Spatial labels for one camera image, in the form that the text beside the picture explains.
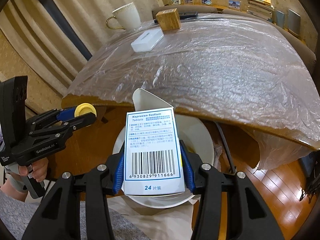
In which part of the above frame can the yellow lidded small cup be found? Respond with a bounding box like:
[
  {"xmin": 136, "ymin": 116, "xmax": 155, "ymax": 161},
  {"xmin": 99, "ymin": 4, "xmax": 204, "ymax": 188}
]
[{"xmin": 74, "ymin": 103, "xmax": 97, "ymax": 118}]

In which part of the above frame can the white blue naproxen box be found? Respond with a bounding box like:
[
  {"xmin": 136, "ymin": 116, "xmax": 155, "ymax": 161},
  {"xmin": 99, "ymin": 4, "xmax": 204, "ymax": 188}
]
[{"xmin": 123, "ymin": 88, "xmax": 185, "ymax": 196}]

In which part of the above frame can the gold cardboard box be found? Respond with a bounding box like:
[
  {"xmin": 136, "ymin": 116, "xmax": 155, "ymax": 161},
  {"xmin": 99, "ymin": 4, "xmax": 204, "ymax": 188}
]
[{"xmin": 156, "ymin": 8, "xmax": 181, "ymax": 31}]

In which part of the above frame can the person's left hand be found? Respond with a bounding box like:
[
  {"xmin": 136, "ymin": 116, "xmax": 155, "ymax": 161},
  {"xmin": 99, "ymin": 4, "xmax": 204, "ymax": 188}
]
[{"xmin": 18, "ymin": 158, "xmax": 48, "ymax": 183}]

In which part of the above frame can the beige curtain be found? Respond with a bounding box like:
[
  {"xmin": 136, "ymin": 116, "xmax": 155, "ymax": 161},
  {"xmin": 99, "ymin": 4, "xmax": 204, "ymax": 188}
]
[{"xmin": 1, "ymin": 0, "xmax": 163, "ymax": 95}]

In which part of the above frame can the clear plastic table cover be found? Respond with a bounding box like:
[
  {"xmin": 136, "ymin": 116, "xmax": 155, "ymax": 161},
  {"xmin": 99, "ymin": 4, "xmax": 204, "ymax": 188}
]
[{"xmin": 62, "ymin": 21, "xmax": 319, "ymax": 169}]

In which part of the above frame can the brown fabric sofa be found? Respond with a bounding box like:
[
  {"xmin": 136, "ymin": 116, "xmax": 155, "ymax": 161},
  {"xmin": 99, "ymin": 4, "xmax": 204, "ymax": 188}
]
[{"xmin": 152, "ymin": 5, "xmax": 317, "ymax": 74}]

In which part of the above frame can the blue cylindrical container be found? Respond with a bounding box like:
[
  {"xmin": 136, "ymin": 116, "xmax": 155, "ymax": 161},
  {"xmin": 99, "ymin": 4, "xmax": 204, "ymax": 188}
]
[{"xmin": 276, "ymin": 10, "xmax": 285, "ymax": 29}]

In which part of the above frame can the stack of books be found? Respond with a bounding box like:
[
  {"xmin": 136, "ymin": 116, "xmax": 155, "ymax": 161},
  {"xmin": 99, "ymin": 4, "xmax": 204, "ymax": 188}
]
[{"xmin": 247, "ymin": 0, "xmax": 274, "ymax": 22}]

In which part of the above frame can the white mug gold handle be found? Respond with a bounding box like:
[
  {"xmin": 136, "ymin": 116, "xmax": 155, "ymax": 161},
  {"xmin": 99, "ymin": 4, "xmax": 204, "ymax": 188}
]
[{"xmin": 105, "ymin": 2, "xmax": 142, "ymax": 30}]

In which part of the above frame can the small left photo frame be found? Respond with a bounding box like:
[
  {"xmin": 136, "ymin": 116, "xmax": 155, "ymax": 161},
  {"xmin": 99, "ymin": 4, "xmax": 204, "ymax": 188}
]
[{"xmin": 171, "ymin": 0, "xmax": 181, "ymax": 5}]

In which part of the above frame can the landscape photo frame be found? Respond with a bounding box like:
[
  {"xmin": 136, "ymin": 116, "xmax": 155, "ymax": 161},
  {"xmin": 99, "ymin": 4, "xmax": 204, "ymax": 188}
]
[{"xmin": 228, "ymin": 0, "xmax": 241, "ymax": 10}]

